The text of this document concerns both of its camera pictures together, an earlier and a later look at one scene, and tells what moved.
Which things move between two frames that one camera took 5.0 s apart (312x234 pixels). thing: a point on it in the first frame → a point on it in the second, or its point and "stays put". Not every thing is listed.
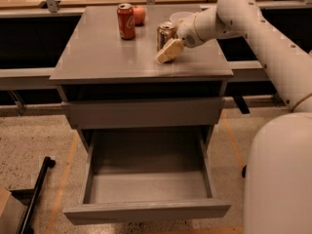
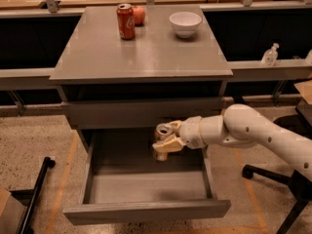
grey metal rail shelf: [41, 76] stays put
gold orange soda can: [165, 33] → [163, 132]
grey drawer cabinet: [124, 100] stays put
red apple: [139, 15] stays put
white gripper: [186, 30] → [190, 132]
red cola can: [126, 20] stays put
